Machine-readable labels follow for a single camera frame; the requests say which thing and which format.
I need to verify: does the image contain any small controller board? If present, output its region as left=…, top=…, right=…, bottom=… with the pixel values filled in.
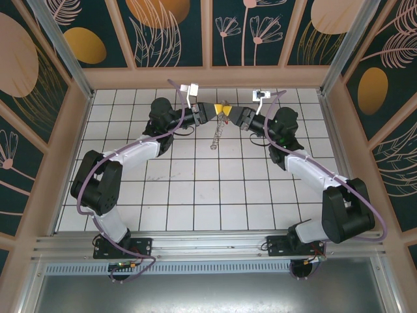
left=302, top=254, right=327, bottom=265
left=108, top=260, right=139, bottom=272

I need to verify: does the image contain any grey slotted cable duct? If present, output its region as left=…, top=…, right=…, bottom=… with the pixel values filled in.
left=44, top=262, right=379, bottom=275

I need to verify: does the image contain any aluminium frame post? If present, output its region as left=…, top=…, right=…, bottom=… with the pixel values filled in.
left=25, top=0, right=96, bottom=100
left=319, top=0, right=374, bottom=95

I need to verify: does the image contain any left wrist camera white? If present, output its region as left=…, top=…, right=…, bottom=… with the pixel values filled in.
left=179, top=83, right=201, bottom=110

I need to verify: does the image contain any beige strap with key rings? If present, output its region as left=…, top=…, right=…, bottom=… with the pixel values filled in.
left=210, top=99, right=229, bottom=151

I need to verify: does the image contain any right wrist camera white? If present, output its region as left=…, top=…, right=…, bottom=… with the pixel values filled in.
left=252, top=90, right=272, bottom=115

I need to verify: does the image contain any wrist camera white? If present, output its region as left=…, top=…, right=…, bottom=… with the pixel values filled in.
left=252, top=90, right=272, bottom=115
left=179, top=83, right=201, bottom=110

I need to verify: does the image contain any aluminium mounting rail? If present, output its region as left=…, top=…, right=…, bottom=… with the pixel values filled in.
left=31, top=230, right=388, bottom=261

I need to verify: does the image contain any grey metal sheet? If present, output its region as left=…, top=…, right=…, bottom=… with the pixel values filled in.
left=32, top=257, right=395, bottom=313

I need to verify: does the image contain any aluminium side rail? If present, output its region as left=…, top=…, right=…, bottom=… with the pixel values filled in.
left=317, top=90, right=348, bottom=180

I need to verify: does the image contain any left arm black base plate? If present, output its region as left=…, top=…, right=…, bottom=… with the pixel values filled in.
left=93, top=237, right=154, bottom=260

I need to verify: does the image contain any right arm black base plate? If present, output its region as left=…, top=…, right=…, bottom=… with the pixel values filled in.
left=266, top=235, right=326, bottom=259

